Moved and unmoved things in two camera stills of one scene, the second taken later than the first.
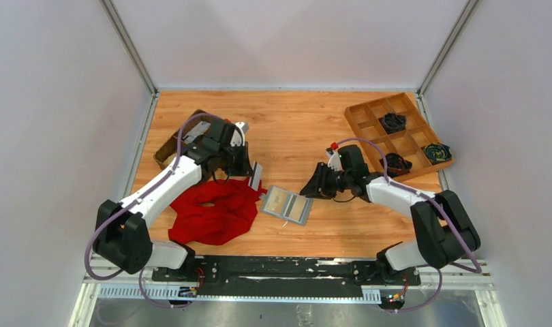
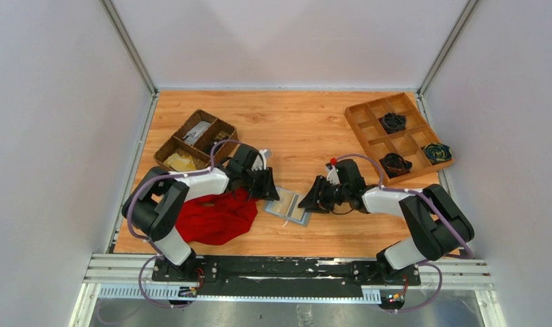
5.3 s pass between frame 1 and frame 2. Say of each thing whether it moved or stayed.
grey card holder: stayed
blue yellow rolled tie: stayed
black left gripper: moved
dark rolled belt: stayed
